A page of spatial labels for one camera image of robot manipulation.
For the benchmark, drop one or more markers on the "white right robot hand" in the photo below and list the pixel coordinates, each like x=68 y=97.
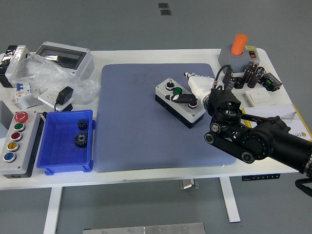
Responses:
x=200 y=84

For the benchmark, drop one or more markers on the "short black round part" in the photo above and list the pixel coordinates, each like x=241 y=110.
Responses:
x=239 y=83

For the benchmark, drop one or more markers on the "grey three-button control box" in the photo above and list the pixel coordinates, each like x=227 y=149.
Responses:
x=185 y=114

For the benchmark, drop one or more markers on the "silver under-table bracket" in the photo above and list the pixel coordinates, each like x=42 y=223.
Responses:
x=189 y=184

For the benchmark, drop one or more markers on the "dark floor plate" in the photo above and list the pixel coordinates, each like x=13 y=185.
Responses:
x=163 y=5
x=165 y=12

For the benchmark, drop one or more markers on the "large black gear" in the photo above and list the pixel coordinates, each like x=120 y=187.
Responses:
x=81 y=140

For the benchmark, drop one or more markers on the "grey switch box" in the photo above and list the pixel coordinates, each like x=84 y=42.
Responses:
x=226 y=57

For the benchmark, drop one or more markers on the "small black gear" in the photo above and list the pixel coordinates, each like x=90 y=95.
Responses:
x=82 y=124

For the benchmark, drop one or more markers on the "white table leg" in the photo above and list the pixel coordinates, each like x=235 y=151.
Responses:
x=52 y=209
x=230 y=200

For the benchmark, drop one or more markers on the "grey five-button control box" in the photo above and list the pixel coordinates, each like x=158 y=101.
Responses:
x=23 y=151

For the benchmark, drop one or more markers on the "orange cylinder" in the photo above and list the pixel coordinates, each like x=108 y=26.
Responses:
x=239 y=44

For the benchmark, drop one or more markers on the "blue plastic bin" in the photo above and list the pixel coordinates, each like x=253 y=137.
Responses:
x=61 y=146

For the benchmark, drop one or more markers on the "white wall switch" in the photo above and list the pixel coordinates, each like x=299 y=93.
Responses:
x=259 y=96

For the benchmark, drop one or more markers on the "black table control panel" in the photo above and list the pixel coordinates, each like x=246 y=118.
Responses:
x=260 y=177

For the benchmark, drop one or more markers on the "dark brown capacitor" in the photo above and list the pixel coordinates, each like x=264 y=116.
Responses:
x=253 y=81
x=253 y=67
x=230 y=84
x=248 y=75
x=260 y=71
x=226 y=77

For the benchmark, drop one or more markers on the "black module with green terminal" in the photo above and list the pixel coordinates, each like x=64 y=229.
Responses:
x=271 y=82

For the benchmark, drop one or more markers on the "grey metal box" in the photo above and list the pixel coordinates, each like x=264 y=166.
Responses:
x=5 y=119

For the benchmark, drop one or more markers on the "white blue circuit breaker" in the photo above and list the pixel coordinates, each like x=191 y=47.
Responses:
x=22 y=91

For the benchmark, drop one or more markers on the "white box with black face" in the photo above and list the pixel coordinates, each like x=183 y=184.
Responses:
x=18 y=61

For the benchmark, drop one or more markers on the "black power adapter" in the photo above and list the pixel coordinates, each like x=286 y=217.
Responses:
x=64 y=95

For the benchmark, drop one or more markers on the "white wall socket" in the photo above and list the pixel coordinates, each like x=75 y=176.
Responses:
x=47 y=97

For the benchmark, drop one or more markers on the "blue-grey table mat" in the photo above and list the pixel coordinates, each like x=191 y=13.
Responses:
x=134 y=122

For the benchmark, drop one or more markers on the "grey windowed distribution box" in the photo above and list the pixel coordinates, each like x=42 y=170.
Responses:
x=85 y=65

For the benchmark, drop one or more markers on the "white yellow cardboard box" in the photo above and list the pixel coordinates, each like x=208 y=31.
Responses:
x=268 y=111

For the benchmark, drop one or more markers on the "clear plastic bag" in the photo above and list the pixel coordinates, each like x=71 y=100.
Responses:
x=44 y=73

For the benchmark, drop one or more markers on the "grey metal plate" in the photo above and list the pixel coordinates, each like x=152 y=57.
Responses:
x=146 y=229

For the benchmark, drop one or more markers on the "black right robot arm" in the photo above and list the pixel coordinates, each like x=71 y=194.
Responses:
x=263 y=141

